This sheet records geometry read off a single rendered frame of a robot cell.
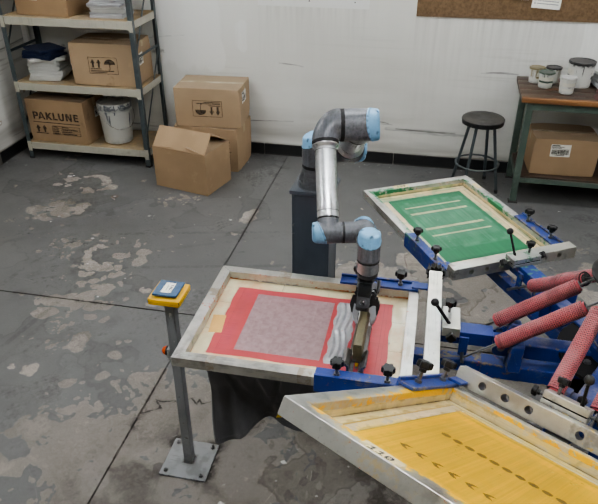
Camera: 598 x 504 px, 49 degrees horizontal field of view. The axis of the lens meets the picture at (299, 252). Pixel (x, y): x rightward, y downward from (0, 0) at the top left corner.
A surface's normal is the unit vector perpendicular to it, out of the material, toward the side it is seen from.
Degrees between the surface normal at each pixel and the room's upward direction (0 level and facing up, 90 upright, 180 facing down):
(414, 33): 90
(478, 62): 90
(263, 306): 0
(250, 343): 0
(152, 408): 0
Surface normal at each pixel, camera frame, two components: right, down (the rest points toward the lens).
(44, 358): 0.00, -0.86
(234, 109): -0.12, 0.50
